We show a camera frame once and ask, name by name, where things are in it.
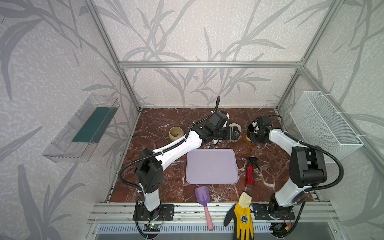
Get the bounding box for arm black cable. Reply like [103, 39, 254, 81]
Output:
[117, 95, 221, 239]
[269, 114, 345, 238]

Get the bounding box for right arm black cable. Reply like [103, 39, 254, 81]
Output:
[269, 114, 345, 238]

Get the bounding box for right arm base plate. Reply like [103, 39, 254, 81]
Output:
[250, 203, 296, 220]

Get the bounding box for clear plastic wall bin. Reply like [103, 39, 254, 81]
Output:
[43, 94, 120, 163]

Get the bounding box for yellow black work glove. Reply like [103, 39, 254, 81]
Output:
[224, 192, 254, 240]

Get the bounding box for right brown wooden coaster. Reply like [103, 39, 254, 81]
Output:
[243, 134, 255, 146]

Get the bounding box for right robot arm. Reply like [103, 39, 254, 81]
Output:
[246, 116, 327, 220]

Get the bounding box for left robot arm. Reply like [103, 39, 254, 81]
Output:
[135, 111, 242, 213]

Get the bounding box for green circuit board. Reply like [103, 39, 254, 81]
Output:
[143, 223, 162, 232]

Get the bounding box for lavender plastic tray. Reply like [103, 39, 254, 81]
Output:
[186, 149, 239, 185]

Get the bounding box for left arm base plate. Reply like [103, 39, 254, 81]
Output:
[133, 204, 175, 221]

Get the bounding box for beige ceramic mug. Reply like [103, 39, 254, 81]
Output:
[169, 127, 185, 142]

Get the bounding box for lavender mug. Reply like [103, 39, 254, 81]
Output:
[229, 123, 242, 142]

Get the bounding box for purple pink scoop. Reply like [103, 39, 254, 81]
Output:
[195, 186, 214, 231]

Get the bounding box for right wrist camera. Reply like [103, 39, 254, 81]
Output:
[252, 118, 259, 132]

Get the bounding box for black mug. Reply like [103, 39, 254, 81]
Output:
[246, 122, 255, 143]

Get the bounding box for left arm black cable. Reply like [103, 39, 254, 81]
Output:
[117, 95, 221, 239]

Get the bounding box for white wire mesh basket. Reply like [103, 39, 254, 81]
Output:
[290, 91, 364, 160]

